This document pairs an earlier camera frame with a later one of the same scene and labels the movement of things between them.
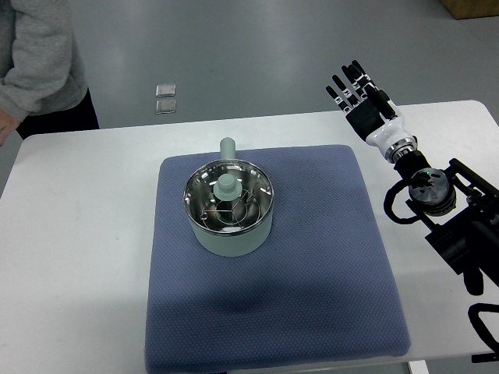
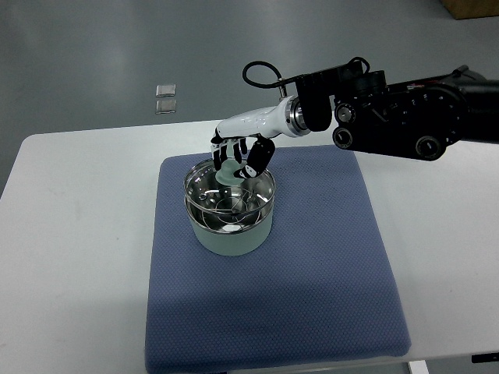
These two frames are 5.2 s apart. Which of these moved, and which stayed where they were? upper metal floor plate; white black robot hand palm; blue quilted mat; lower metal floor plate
Moved: white black robot hand palm
Stayed: upper metal floor plate; blue quilted mat; lower metal floor plate
